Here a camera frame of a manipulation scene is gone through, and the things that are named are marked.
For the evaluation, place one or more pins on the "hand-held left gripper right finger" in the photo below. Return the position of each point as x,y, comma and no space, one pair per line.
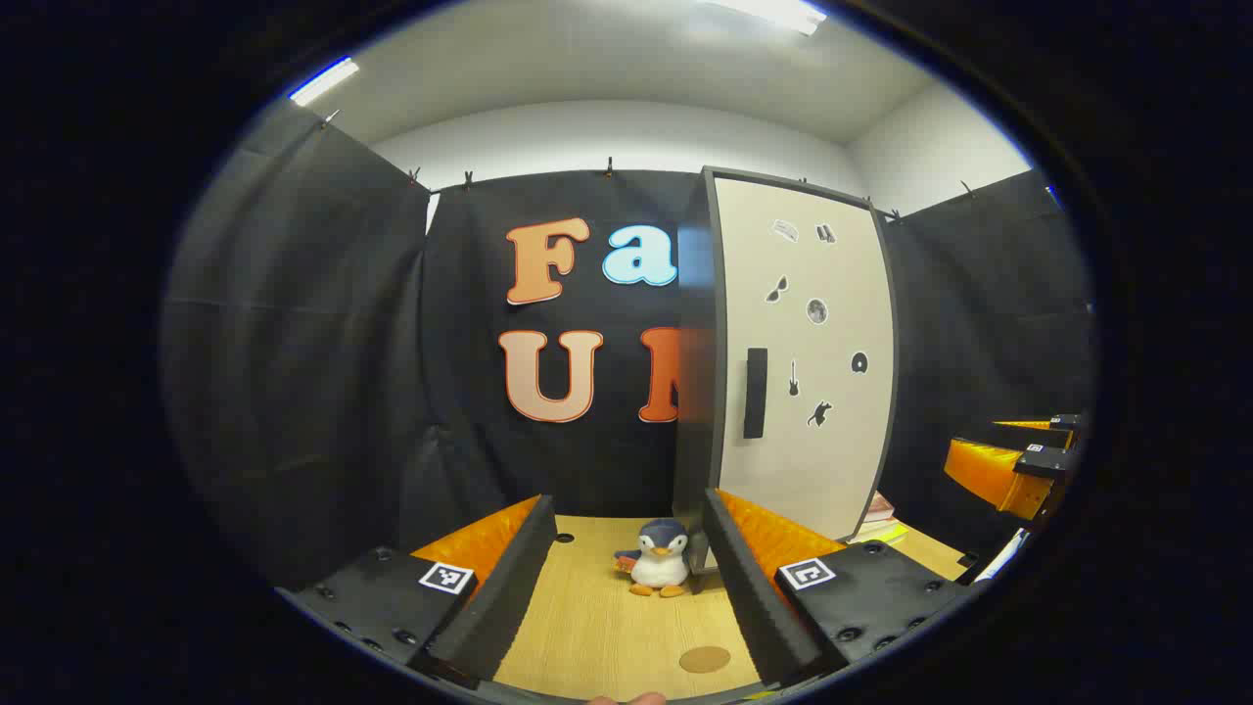
754,597

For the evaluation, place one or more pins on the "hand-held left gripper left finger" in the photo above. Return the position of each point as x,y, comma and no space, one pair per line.
499,597

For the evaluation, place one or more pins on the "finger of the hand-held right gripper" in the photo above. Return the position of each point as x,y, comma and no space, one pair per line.
989,475
1062,423

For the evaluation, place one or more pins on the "brown round coaster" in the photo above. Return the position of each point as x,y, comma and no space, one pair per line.
705,659

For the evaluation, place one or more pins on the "pale cabinet door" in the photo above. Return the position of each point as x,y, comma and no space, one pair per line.
822,460

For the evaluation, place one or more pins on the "grey cabinet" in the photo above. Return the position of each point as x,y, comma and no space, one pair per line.
697,392

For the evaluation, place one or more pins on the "white paper sheet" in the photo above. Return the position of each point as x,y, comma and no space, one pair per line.
1003,556

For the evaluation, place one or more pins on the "penguin plush toy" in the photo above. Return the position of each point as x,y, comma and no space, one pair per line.
661,566

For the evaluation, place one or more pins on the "brown cover book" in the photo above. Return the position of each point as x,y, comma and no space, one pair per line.
879,507

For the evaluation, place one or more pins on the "black backdrop cloth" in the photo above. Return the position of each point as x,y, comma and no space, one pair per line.
294,343

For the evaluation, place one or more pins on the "ceiling light tube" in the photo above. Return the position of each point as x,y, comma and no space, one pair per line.
323,82
773,12

